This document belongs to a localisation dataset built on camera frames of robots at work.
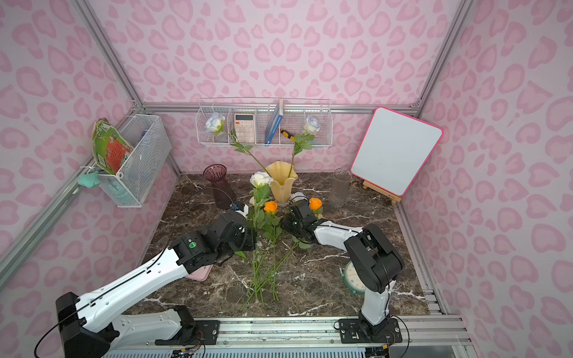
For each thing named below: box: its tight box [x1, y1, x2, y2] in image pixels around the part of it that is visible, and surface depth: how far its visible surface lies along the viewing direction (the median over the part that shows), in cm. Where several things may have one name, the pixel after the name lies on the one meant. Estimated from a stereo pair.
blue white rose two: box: [287, 115, 321, 178], surface depth 88 cm
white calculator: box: [234, 113, 256, 144], surface depth 97 cm
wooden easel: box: [361, 180, 402, 204], surface depth 109 cm
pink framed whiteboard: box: [350, 106, 444, 197], surface depth 94 cm
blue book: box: [264, 99, 284, 147], surface depth 90 cm
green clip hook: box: [77, 171, 100, 188], surface depth 64 cm
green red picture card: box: [91, 117, 134, 175], surface depth 75 cm
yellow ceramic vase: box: [265, 161, 299, 205], surface depth 96 cm
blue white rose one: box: [204, 111, 274, 179], surface depth 81 cm
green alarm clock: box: [343, 260, 365, 295], surface depth 83 cm
